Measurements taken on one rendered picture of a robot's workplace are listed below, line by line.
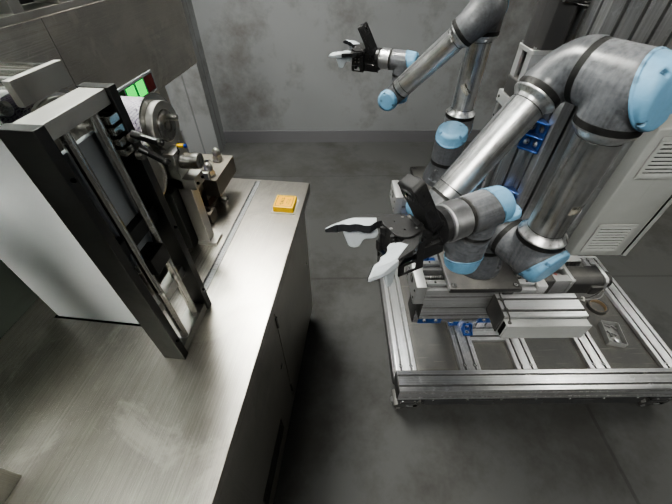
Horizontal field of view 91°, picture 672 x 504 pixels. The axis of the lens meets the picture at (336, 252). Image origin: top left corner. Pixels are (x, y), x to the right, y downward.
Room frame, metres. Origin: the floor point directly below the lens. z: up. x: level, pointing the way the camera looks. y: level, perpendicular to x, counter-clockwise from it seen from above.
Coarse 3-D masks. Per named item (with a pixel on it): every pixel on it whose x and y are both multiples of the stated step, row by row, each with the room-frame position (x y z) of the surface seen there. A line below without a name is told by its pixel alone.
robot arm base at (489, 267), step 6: (486, 258) 0.69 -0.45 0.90; (492, 258) 0.69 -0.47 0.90; (498, 258) 0.70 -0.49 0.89; (480, 264) 0.68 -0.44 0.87; (486, 264) 0.68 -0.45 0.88; (492, 264) 0.68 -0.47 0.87; (498, 264) 0.71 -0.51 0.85; (480, 270) 0.68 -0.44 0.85; (486, 270) 0.68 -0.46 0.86; (492, 270) 0.68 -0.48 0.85; (498, 270) 0.69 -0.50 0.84; (468, 276) 0.68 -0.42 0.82; (474, 276) 0.68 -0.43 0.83; (480, 276) 0.67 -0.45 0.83; (486, 276) 0.67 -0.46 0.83; (492, 276) 0.68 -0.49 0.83
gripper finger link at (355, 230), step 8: (336, 224) 0.45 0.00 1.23; (344, 224) 0.44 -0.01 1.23; (352, 224) 0.44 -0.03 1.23; (360, 224) 0.44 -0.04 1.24; (368, 224) 0.44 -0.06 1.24; (376, 224) 0.45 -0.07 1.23; (336, 232) 0.44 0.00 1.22; (344, 232) 0.45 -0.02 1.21; (352, 232) 0.45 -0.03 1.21; (360, 232) 0.45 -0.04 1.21; (368, 232) 0.43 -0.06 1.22; (376, 232) 0.44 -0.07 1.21; (352, 240) 0.45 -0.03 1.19; (360, 240) 0.45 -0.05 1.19
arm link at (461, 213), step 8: (448, 200) 0.50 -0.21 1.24; (456, 200) 0.49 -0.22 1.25; (448, 208) 0.47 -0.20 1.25; (456, 208) 0.46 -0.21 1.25; (464, 208) 0.47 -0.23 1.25; (456, 216) 0.45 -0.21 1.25; (464, 216) 0.45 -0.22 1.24; (472, 216) 0.46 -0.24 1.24; (456, 224) 0.44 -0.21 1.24; (464, 224) 0.44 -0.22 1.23; (472, 224) 0.45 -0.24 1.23; (456, 232) 0.44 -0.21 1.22; (464, 232) 0.44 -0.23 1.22; (456, 240) 0.44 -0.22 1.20
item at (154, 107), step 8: (152, 104) 0.79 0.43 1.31; (160, 104) 0.81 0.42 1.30; (168, 104) 0.84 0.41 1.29; (152, 112) 0.77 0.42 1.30; (152, 120) 0.76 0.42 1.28; (176, 120) 0.85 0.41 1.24; (152, 128) 0.75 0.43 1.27; (176, 128) 0.84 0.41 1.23; (160, 136) 0.76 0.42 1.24; (176, 136) 0.83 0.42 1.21; (168, 144) 0.78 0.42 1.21; (176, 144) 0.81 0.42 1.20
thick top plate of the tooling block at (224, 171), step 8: (208, 160) 1.03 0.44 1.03; (224, 160) 1.02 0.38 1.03; (232, 160) 1.05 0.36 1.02; (216, 168) 0.97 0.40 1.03; (224, 168) 0.97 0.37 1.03; (232, 168) 1.03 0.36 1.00; (216, 176) 0.92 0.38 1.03; (224, 176) 0.96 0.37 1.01; (232, 176) 1.02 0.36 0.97; (208, 184) 0.90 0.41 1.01; (216, 184) 0.90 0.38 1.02; (224, 184) 0.94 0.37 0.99; (208, 192) 0.90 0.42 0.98; (216, 192) 0.90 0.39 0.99
